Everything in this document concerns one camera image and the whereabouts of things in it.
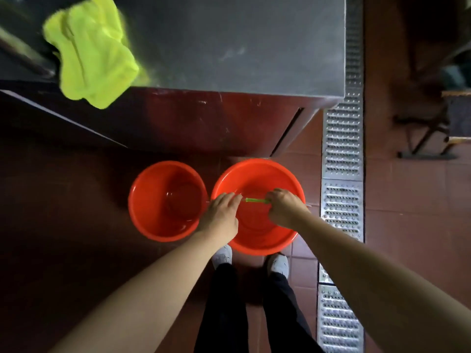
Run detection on person's left hand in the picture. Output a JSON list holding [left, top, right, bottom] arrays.
[[196, 193, 244, 248]]

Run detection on person's right hand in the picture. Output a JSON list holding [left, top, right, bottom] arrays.
[[265, 188, 310, 231]]

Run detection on wide red plastic bucket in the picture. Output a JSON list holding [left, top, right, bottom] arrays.
[[211, 159, 306, 257]]

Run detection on person's left forearm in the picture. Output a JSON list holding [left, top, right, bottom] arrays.
[[48, 231, 230, 353]]

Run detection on person's right forearm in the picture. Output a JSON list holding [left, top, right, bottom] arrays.
[[294, 208, 471, 353]]

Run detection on person's left white shoe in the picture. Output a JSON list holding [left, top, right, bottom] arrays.
[[211, 245, 233, 271]]

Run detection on person's white shoe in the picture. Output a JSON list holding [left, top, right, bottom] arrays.
[[211, 245, 233, 271], [266, 253, 290, 279]]

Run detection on narrow red plastic bucket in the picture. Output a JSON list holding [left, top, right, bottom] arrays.
[[128, 160, 209, 243]]

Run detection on person's right white shoe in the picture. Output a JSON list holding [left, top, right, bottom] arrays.
[[266, 253, 290, 279]]

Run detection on metal floor drain grate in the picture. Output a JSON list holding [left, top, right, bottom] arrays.
[[318, 179, 365, 286], [316, 284, 365, 353], [322, 0, 365, 181]]

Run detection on steel work table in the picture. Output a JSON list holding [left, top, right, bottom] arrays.
[[0, 0, 347, 159]]

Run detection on black trousers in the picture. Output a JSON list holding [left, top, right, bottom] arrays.
[[194, 263, 325, 353]]

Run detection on yellow-green cloth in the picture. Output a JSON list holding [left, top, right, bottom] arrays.
[[42, 0, 140, 110]]

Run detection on grey metal bar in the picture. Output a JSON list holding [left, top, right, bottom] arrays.
[[0, 26, 56, 79]]

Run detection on black metal frame stand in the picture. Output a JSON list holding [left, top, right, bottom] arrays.
[[393, 104, 460, 161]]

